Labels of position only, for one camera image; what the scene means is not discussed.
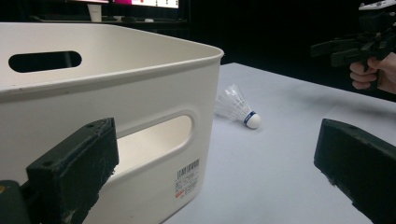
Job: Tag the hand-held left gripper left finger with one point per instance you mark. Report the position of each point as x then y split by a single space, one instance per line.
71 168

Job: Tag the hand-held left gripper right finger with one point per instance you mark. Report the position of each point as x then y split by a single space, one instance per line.
361 161

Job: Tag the white plastic storage bin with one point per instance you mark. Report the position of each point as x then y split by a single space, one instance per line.
93 99

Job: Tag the white shuttlecock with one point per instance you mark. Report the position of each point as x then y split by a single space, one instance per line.
252 120

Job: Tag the white monitor stand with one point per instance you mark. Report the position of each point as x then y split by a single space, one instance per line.
95 13

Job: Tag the computer monitor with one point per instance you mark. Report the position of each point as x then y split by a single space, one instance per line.
155 2

